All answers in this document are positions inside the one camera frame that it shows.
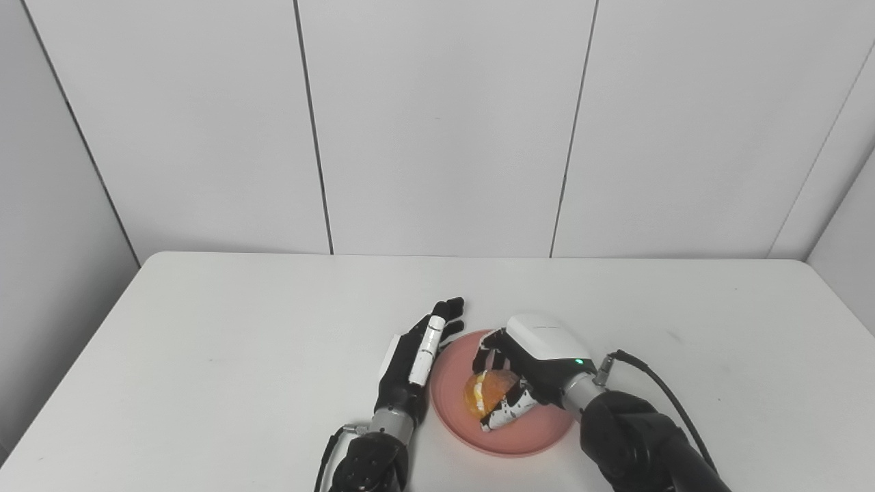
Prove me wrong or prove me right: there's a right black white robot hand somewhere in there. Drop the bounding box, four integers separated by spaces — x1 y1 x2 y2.
472 312 598 433

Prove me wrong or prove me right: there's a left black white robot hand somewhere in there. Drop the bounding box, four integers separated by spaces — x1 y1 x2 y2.
373 296 466 415

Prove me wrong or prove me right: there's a cream puff pastry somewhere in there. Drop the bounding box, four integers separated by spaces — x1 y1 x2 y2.
463 369 522 420

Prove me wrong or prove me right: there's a pink round plate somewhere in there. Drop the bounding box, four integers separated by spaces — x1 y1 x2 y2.
430 329 576 459

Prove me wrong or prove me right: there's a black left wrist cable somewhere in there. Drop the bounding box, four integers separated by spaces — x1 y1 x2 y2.
314 424 370 492

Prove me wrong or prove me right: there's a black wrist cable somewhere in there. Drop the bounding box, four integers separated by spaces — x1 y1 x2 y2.
593 349 718 476
314 424 370 492

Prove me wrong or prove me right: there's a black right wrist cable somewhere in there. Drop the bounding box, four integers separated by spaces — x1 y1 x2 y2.
593 349 718 476

